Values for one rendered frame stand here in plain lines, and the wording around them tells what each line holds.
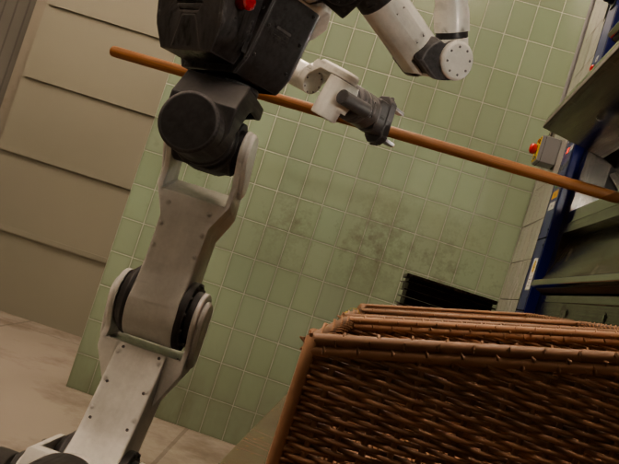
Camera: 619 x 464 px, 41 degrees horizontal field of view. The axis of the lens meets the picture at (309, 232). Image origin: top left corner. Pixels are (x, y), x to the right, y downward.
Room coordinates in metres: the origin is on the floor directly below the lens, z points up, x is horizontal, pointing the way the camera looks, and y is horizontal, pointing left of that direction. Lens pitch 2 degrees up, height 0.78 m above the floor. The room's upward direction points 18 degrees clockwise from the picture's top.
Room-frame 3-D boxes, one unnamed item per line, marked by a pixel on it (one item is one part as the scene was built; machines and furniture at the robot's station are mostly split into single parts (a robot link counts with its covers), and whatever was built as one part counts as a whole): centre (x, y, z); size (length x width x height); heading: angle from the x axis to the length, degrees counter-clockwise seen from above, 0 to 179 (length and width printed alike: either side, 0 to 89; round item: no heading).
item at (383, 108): (2.00, -0.05, 1.19); 0.12 x 0.10 x 0.13; 139
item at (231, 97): (1.59, 0.25, 1.00); 0.28 x 0.13 x 0.18; 174
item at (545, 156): (3.02, -0.74, 1.46); 0.10 x 0.07 x 0.10; 174
